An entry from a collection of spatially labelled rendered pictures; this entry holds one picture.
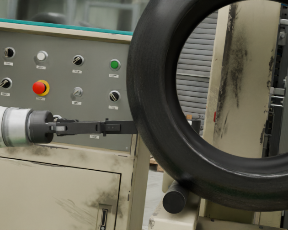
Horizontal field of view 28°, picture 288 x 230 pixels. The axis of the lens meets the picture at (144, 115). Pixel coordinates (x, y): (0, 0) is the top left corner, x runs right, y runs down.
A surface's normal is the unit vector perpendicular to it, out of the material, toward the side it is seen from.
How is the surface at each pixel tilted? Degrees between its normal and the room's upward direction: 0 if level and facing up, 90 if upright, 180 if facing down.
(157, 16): 86
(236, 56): 90
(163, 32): 87
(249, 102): 90
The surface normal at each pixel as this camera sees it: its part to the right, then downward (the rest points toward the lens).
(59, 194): -0.14, 0.04
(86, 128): 0.09, 0.04
